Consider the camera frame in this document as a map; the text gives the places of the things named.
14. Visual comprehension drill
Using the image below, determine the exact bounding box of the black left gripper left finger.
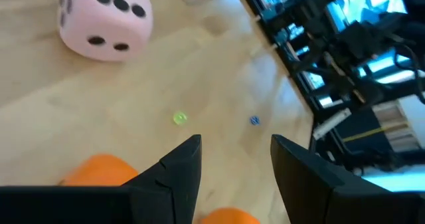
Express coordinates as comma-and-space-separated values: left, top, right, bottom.
0, 134, 203, 224

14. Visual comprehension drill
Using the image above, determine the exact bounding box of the silver metal bracket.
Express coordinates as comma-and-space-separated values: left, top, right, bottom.
313, 108, 352, 140

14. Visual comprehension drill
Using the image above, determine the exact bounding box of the small green die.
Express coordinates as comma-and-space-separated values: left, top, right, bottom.
172, 111, 189, 126

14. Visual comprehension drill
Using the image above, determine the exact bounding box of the black aluminium table frame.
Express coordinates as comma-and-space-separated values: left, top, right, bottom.
234, 0, 425, 171

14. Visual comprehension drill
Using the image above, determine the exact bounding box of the large pink foam die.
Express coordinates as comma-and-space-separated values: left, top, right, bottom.
58, 0, 154, 62

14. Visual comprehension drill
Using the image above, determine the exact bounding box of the white board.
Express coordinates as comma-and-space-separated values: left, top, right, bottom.
371, 96, 425, 152

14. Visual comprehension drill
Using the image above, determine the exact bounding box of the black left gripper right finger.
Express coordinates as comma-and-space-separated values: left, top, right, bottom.
270, 134, 425, 224

